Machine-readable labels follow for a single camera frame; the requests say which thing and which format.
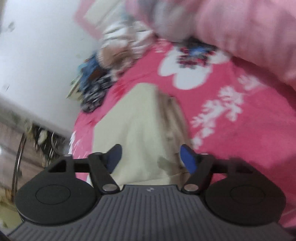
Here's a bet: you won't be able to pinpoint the cream knitted sweater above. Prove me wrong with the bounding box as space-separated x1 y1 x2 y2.
97 44 132 67

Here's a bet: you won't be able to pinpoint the cream zip jacket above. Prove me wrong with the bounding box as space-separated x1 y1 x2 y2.
87 83 193 186

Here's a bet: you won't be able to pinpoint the pink grey floral quilt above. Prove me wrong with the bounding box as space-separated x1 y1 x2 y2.
125 0 296 88

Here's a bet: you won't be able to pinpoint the wheelchair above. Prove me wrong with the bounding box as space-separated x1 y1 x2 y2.
30 125 72 163

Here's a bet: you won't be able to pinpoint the metal balcony railing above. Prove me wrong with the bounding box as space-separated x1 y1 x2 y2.
11 133 27 197

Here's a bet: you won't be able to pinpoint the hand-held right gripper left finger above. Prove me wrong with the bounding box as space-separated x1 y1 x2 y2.
47 144 122 193

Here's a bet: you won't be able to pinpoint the white garment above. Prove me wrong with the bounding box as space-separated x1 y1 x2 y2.
102 22 153 52

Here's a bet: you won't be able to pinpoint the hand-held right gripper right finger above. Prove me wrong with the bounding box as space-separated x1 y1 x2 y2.
180 144 253 194

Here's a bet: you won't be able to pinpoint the blue denim jeans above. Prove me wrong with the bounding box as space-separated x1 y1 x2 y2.
79 54 104 91

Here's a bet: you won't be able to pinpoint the pile of mixed clothes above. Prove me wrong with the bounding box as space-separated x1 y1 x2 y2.
74 0 130 40

